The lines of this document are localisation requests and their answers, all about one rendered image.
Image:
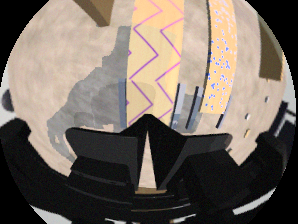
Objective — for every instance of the orange strip with purple zigzag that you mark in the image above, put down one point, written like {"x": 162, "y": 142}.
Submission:
{"x": 153, "y": 59}

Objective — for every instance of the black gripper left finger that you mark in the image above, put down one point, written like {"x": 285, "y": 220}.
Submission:
{"x": 126, "y": 147}

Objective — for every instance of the tan u-shaped low wall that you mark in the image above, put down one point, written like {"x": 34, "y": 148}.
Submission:
{"x": 273, "y": 61}

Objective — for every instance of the peach speckled strip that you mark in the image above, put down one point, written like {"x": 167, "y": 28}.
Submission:
{"x": 221, "y": 59}

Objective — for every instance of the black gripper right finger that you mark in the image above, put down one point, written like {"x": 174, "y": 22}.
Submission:
{"x": 169, "y": 148}

